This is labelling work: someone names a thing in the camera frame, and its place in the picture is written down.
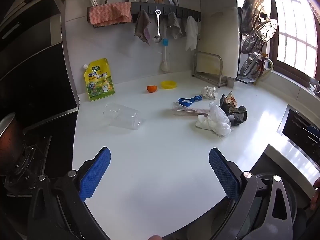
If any blue fabric strap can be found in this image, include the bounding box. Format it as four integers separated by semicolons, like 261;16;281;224
178;94;203;107

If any large white cutting board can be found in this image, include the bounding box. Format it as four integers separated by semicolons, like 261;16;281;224
196;6;241;78

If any dark metal pot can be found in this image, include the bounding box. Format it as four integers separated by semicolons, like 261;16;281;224
0;112;25;173

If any black wrapper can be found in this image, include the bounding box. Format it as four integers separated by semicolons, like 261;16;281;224
220;105;248;127

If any grey mesh cloth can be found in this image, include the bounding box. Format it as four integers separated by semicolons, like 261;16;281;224
167;12;183;40

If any dark wall utensil rack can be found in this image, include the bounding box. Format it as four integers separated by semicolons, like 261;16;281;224
87;2;202;28

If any window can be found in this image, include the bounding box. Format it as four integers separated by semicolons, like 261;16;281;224
265;0;320;79

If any kitchen sink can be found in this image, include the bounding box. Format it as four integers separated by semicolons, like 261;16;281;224
277;104;320;150

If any perforated steel steamer plate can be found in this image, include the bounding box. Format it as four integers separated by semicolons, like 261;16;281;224
242;19;278;54

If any hanging metal spoon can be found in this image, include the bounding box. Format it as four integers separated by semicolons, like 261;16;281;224
153;9;162;43

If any white tissue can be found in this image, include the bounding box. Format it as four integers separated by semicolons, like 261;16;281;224
195;114;216;132

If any pink packaging card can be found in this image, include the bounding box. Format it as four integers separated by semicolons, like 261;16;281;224
172;106;210;117

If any yellow plastic lid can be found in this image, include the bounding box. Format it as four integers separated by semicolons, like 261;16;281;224
161;80;178;90

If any yellow seasoning pouch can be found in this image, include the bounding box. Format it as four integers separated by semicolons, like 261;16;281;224
82;58;116;102

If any grey and purple cloth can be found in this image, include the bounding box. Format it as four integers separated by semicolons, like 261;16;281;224
134;10;152;46

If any brown wrapper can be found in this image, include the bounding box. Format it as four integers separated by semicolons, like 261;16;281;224
219;91;238;110

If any clear plastic bag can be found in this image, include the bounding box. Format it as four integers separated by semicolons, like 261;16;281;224
209;101;232;138

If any white bottle brush blue tip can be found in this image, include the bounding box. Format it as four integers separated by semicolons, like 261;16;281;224
160;38;170;72

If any printed paper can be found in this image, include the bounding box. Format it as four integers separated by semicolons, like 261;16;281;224
201;86;218;99

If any yellow gas hose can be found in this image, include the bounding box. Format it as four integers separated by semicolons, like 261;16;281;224
259;59;275;80

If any large steel pot lid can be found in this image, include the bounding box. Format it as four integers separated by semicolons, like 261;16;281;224
241;0;272;34

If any pink dishcloth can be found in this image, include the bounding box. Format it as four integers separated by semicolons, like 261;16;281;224
89;2;132;27

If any clear plastic cup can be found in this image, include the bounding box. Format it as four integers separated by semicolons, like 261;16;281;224
103;102;143;130

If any white hanging cloth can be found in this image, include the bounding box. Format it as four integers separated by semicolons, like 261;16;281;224
184;15;199;52

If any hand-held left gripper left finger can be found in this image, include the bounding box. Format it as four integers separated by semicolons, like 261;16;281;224
27;147;112;240

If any metal cutting board rack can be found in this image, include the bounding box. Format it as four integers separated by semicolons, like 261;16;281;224
192;51;228;87

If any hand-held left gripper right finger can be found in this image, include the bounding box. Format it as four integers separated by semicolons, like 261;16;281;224
209;147;293;240

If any small stained cutting board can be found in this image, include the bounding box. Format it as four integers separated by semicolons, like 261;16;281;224
196;54;221;74

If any glass lid with brown handle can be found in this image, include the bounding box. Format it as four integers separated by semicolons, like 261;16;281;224
240;52;266;77

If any person's right hand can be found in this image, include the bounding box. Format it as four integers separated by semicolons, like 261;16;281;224
310;177;320;211

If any gas stove burner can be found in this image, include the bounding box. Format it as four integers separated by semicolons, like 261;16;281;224
0;135;54;198

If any glass mug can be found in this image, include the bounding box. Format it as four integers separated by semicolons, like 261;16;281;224
308;77;320;95

